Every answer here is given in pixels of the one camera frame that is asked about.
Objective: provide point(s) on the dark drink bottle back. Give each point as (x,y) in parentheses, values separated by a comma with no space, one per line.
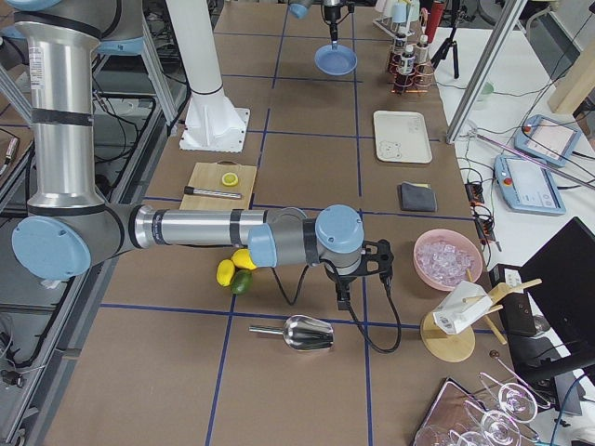
(397,48)

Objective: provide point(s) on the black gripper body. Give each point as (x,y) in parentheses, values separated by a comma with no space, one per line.
(332,14)
(343,280)

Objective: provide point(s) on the wine glass lower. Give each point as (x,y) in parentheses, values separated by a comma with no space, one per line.
(497,427)

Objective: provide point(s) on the white camera mast base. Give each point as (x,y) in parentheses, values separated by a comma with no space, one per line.
(212,123)

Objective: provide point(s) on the yellow lemon far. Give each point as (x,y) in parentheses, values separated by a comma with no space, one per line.
(242,259)

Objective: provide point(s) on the dark drink bottle middle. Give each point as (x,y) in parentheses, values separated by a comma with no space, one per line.
(422,49)

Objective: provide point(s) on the green lime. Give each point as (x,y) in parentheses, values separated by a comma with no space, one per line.
(241,281)

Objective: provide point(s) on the wooden cutting board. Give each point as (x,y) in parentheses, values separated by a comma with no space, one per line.
(208,175)

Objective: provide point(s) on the grey folded cloth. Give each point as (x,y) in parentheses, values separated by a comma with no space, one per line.
(416,198)

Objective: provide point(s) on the yellow lemon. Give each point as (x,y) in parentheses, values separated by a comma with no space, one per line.
(242,259)
(225,272)

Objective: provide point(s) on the wooden stand with paper bag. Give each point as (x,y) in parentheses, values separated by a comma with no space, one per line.
(446,331)

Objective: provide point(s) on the white cup rack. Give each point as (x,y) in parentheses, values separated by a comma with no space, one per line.
(397,15)

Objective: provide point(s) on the wine glass upper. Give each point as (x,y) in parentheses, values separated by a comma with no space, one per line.
(512,398)

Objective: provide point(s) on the pink bowl of ice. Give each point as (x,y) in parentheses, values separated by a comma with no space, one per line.
(445,258)

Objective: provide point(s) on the copper wire bottle rack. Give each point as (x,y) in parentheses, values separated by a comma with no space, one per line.
(423,75)

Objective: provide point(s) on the metal scoop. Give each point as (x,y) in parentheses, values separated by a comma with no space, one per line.
(301,333)

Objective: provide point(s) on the blue round plate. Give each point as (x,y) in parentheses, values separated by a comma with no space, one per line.
(335,60)

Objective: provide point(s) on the blue teach pendant near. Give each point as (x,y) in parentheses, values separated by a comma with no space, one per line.
(526,187)

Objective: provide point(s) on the silver black-capped knife handle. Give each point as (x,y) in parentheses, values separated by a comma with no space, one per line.
(189,190)

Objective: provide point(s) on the aluminium frame post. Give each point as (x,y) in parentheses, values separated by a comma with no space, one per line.
(510,14)

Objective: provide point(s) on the black tripod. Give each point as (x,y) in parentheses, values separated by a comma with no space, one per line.
(449,44)

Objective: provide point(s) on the dark drink bottle front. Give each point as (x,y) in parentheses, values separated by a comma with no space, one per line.
(404,77)

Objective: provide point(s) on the lemon half slice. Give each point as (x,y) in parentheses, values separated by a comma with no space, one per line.
(229,179)

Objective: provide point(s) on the wine glass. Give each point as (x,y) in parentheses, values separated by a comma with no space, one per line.
(497,427)
(512,398)

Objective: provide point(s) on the cream bear tray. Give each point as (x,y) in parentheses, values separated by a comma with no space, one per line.
(401,137)

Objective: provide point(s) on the blue teach pendant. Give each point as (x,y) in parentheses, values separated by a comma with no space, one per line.
(547,139)
(526,187)

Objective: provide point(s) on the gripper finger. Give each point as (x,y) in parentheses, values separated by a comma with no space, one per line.
(342,301)
(333,34)

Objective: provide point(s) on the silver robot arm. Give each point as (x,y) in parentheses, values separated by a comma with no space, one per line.
(300,8)
(71,228)

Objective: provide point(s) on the yellow lemon near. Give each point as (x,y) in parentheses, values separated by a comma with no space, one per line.
(225,272)

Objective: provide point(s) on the blue teach pendant far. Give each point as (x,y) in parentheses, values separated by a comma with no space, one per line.
(547,139)

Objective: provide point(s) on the dark drink bottle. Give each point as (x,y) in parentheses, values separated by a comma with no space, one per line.
(397,48)
(404,77)
(422,49)

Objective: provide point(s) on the black monitor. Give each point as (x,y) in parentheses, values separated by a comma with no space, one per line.
(565,265)

